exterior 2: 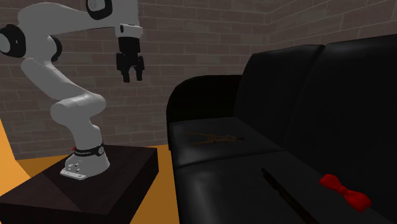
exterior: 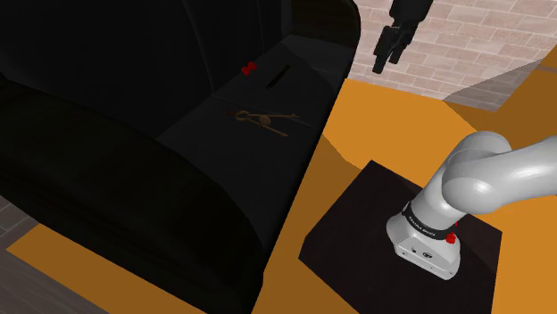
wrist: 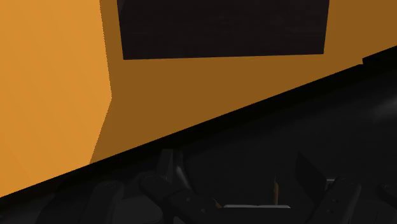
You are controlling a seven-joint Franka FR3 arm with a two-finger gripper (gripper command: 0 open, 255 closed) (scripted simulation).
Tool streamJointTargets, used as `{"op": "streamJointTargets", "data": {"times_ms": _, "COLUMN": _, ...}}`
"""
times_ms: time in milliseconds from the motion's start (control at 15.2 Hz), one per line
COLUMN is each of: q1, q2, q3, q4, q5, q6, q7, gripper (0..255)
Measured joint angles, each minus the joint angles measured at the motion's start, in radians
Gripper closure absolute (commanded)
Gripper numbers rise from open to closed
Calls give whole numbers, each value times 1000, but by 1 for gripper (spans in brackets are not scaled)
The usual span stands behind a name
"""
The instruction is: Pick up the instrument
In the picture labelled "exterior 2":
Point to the long black stick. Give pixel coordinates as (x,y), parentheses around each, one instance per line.
(287,195)

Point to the red bow tie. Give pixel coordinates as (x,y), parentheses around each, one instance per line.
(344,191)

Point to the dark robot stand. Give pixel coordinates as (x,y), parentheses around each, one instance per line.
(118,183)

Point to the brown wooden tongs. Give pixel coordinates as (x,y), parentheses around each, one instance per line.
(214,138)

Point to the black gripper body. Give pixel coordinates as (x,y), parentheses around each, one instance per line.
(128,49)

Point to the black leather sofa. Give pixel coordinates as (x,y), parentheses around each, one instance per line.
(279,124)

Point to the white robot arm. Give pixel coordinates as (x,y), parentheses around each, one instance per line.
(46,74)

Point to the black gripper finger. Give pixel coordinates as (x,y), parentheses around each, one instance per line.
(125,74)
(138,73)

